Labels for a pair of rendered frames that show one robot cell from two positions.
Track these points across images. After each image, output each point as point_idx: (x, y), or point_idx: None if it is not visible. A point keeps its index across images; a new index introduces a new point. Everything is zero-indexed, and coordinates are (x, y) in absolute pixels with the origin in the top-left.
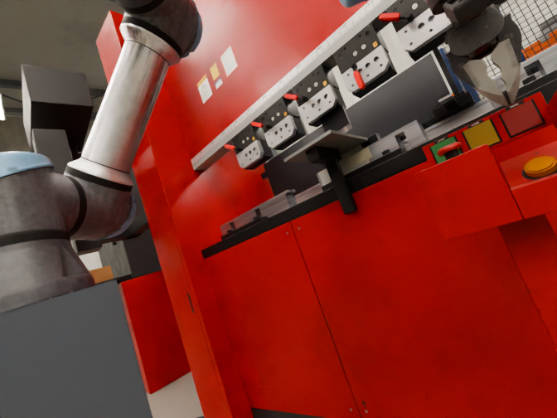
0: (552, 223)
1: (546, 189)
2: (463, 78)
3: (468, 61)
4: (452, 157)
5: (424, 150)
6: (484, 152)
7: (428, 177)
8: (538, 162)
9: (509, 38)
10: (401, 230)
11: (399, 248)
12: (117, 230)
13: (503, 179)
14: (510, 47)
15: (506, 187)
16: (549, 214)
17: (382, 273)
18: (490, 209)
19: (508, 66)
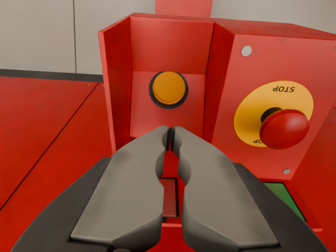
0: (166, 164)
1: (181, 18)
2: (268, 194)
3: (248, 242)
4: (277, 109)
5: (315, 220)
6: (239, 31)
7: (335, 37)
8: (168, 90)
9: (71, 231)
10: (309, 197)
11: (309, 181)
12: None
13: (219, 24)
14: (96, 198)
15: (218, 22)
16: (165, 170)
17: (324, 164)
18: (238, 21)
19: (136, 158)
